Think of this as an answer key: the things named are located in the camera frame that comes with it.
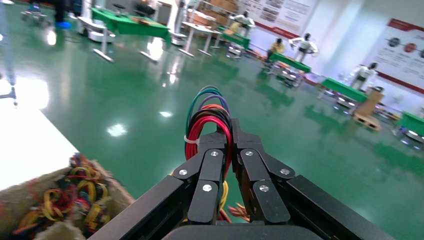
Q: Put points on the white wall poster with pictures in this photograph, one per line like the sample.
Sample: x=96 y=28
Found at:
x=285 y=13

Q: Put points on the white table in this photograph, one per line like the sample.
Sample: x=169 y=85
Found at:
x=198 y=28

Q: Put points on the green cloth covered table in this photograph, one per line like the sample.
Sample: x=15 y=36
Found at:
x=132 y=24
x=344 y=89
x=291 y=62
x=236 y=38
x=412 y=122

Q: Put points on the white humanoid robot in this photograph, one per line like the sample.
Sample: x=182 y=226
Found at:
x=244 y=21
x=304 y=44
x=362 y=73

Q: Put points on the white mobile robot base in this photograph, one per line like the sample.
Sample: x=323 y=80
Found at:
x=96 y=33

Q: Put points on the grey stand pole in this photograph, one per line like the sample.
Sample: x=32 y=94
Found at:
x=10 y=66

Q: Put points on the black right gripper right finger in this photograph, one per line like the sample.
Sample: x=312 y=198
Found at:
x=255 y=172

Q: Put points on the person in yellow shirt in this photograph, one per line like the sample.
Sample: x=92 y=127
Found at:
x=278 y=48

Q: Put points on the red white wall poster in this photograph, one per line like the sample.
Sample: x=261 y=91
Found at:
x=404 y=63

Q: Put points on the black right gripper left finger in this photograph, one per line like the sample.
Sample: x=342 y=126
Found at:
x=208 y=172

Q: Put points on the cardboard box on wooden pallet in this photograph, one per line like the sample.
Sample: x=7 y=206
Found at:
x=371 y=102

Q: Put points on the brown cardboard compartment box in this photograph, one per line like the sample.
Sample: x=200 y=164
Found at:
x=119 y=198

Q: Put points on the person with blue shoes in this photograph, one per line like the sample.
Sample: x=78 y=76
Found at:
x=63 y=24

